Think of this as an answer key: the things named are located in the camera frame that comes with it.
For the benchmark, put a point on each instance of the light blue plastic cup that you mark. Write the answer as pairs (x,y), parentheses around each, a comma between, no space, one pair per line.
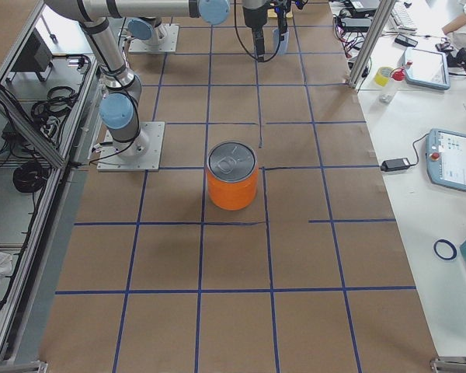
(280,41)

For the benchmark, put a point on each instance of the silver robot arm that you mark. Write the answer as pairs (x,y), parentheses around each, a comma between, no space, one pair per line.
(119,110)
(158,36)

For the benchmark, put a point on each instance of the wooden cup rack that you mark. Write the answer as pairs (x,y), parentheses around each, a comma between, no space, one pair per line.
(272,14)

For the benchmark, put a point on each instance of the yellow tape roll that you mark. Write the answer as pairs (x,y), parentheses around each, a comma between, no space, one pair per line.
(382,76)

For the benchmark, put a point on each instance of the black smartphone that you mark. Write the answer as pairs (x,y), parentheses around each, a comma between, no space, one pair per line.
(405,41)

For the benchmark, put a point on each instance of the large orange can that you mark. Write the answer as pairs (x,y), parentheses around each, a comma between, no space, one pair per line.
(232,175)

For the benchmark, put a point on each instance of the far teach pendant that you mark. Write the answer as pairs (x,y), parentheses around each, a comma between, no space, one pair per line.
(427,69)

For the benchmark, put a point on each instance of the teach pendant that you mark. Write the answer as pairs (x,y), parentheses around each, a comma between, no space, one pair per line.
(446,158)
(427,69)

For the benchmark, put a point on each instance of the black power adapter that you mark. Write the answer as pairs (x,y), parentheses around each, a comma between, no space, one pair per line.
(393,165)

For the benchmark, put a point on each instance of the near teach pendant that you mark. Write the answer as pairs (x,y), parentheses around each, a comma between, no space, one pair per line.
(446,158)

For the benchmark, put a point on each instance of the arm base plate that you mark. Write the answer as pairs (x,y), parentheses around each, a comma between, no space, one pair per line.
(148,39)
(143,154)

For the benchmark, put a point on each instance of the aluminium frame post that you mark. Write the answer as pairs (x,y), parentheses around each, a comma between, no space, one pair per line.
(380,19)

